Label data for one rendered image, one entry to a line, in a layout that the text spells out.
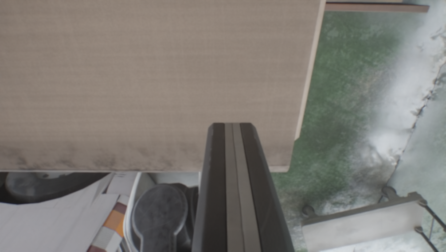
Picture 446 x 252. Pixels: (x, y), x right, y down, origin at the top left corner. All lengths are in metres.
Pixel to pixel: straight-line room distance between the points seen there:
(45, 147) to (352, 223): 1.98
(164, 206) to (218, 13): 0.34
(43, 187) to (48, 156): 1.14
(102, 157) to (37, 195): 1.17
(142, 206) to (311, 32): 0.39
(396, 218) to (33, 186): 2.29
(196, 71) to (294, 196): 1.85
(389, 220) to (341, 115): 0.93
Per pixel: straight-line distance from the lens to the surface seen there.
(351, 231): 2.15
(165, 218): 0.43
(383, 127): 1.83
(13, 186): 1.53
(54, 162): 0.28
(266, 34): 0.18
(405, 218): 2.24
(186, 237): 0.45
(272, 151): 0.23
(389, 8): 1.42
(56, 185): 1.39
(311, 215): 2.03
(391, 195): 2.16
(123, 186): 1.22
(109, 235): 1.08
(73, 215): 1.18
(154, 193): 0.46
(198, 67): 0.18
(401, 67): 1.68
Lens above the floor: 1.28
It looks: 59 degrees down
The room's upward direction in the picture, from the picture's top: 180 degrees clockwise
